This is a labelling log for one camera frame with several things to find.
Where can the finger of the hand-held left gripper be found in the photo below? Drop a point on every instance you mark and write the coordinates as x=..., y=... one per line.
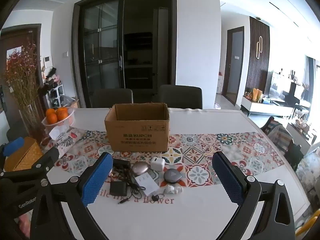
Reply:
x=48, y=157
x=13, y=146

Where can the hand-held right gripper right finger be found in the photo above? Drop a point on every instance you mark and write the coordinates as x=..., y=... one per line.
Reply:
x=228, y=177

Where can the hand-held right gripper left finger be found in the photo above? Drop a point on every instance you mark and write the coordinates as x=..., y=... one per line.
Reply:
x=97, y=177

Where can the silver oval case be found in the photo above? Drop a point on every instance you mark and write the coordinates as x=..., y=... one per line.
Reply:
x=140, y=168

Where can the grey round case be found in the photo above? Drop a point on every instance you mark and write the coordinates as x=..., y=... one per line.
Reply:
x=173, y=177

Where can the brown cardboard box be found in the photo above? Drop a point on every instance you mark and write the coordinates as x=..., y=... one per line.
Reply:
x=137, y=135

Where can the woven yellow box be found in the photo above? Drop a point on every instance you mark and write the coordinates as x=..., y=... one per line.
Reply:
x=25, y=152

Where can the floral tissue cover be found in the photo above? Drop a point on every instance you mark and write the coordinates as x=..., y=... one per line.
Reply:
x=67, y=140

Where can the black rectangular case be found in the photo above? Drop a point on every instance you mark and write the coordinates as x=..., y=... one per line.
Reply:
x=121, y=163

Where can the glass vase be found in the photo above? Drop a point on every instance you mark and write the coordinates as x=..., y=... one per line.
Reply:
x=31, y=122

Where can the white tile-patterned tablecloth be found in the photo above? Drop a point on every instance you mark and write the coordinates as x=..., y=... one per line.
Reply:
x=200, y=155

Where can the orange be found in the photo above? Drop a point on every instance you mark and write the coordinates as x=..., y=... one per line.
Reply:
x=62, y=113
x=50, y=112
x=52, y=119

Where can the white fruit basket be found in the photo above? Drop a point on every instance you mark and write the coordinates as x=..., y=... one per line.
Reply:
x=68, y=120

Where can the white flat card box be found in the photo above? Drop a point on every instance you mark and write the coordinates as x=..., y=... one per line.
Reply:
x=147, y=185

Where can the white charger plug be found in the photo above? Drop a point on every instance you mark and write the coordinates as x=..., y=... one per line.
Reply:
x=157, y=164

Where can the white shoe rack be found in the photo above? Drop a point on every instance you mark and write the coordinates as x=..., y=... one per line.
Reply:
x=56, y=96

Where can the wooden chair with plaid cloth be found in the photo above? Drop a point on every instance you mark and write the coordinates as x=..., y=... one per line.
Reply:
x=280, y=135

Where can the dried red flower branches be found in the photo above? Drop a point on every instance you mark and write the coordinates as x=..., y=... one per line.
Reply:
x=21, y=75

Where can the pile of plush toys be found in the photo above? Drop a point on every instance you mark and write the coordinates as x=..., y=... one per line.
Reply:
x=51, y=78

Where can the white television cabinet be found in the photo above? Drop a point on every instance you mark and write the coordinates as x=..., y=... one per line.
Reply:
x=265, y=107

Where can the dark dining chair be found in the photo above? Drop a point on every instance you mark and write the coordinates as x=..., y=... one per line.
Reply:
x=180, y=96
x=112, y=98

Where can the patterned sofa cushion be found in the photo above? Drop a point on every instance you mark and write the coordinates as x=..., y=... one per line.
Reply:
x=308, y=172

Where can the orange paper bags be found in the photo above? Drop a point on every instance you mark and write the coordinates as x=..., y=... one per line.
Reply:
x=257, y=95

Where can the white intercom panel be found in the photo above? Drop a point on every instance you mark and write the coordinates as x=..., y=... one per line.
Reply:
x=47, y=61

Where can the yellow plastic object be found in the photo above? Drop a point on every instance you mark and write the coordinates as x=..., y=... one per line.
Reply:
x=308, y=225

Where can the small white cabinet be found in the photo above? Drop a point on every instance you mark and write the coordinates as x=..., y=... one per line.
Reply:
x=219, y=83

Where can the vase of dried flowers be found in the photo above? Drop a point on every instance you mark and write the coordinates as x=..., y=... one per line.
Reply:
x=15, y=42

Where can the television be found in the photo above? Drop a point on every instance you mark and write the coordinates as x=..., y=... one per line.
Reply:
x=282, y=87

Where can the dark interior door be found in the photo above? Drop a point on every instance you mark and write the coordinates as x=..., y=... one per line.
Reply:
x=235, y=62

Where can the dark sliding glass door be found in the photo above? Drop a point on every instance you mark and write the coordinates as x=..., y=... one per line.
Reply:
x=105, y=42

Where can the oval wall light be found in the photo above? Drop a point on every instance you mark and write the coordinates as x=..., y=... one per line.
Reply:
x=260, y=47

